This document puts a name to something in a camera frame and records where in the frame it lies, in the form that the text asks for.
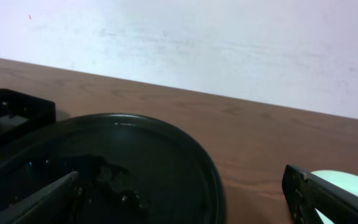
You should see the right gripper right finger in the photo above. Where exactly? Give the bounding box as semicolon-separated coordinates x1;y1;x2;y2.
282;164;358;224

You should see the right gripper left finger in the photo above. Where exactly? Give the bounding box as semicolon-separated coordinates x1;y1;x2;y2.
0;171;79;224

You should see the light blue plate back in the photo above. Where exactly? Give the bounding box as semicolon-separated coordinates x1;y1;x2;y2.
311;170;358;224

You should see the black round tray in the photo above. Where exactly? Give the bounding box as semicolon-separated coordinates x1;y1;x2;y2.
0;114;226;223

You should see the black rectangular tray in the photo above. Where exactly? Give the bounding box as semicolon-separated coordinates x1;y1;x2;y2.
0;88;56;147

